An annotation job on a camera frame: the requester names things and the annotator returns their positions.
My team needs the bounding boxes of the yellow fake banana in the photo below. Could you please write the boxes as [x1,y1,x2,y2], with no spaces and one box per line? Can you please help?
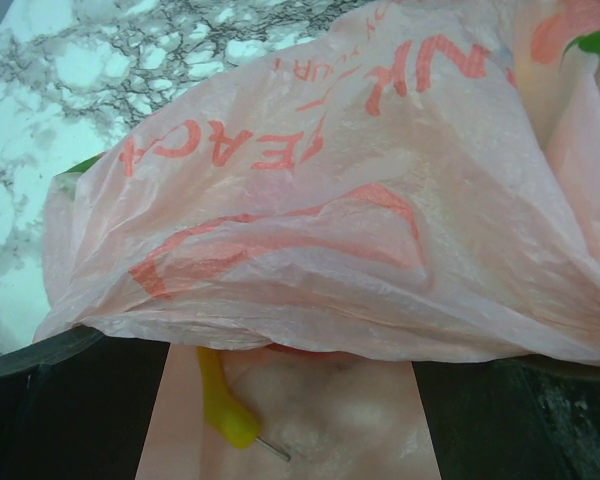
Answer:
[196,347,291,462]

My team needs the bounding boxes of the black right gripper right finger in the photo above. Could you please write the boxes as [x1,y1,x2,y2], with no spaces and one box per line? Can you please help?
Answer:
[413,355,600,479]

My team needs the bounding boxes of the pink plastic bag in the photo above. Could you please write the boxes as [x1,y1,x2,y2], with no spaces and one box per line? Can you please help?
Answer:
[36,1,600,479]

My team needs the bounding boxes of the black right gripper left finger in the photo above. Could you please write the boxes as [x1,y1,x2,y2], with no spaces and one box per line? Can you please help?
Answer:
[0,326,169,480]

